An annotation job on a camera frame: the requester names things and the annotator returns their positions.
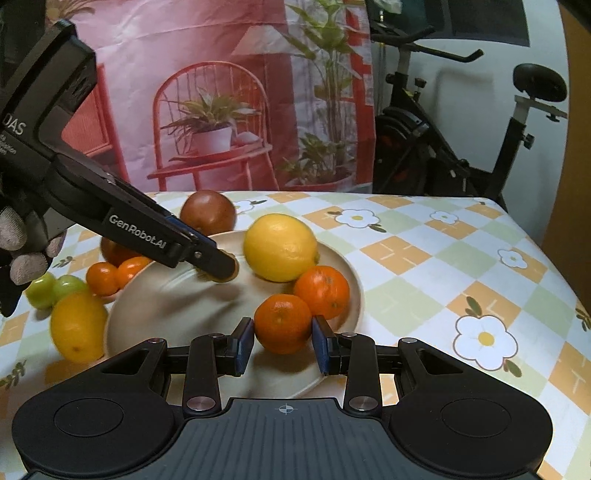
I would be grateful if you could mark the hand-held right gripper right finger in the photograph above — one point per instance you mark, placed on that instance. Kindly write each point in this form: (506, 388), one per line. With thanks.
(322, 344)

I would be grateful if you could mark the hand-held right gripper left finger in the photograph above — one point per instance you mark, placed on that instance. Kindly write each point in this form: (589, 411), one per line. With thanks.
(244, 344)

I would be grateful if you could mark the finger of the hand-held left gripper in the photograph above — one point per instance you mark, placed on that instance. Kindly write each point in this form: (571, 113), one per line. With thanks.
(152, 207)
(152, 235)

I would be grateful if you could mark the orange tangerine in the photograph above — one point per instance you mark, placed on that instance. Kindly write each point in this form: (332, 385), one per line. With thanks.
(131, 271)
(101, 279)
(322, 291)
(282, 323)

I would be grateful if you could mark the small brown fruit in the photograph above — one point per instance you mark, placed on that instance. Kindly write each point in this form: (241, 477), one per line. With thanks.
(229, 276)

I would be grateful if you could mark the beige plate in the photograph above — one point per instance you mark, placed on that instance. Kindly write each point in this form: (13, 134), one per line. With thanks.
(184, 304)

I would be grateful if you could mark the green round fruit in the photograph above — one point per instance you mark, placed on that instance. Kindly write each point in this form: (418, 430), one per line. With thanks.
(69, 286)
(40, 291)

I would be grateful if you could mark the yellow lemon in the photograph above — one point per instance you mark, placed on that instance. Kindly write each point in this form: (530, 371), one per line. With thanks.
(78, 325)
(280, 247)

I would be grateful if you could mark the person's left hand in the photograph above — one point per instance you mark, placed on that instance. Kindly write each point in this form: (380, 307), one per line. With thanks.
(27, 258)

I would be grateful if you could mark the red apple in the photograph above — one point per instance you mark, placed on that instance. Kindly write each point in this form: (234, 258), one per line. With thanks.
(115, 254)

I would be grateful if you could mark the dark red round fruit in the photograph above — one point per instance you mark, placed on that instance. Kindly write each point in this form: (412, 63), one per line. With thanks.
(207, 212)

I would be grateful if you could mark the checkered floral tablecloth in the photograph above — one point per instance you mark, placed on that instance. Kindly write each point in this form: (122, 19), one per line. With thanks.
(415, 258)

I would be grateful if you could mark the printed backdrop cloth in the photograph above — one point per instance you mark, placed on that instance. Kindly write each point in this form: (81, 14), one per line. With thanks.
(258, 69)

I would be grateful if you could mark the black exercise bike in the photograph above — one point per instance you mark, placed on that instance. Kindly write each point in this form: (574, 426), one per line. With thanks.
(406, 138)

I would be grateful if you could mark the wooden door panel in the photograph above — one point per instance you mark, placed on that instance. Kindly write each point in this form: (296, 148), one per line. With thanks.
(577, 161)

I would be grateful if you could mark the dark window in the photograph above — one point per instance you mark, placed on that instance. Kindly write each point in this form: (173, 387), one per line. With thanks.
(498, 23)

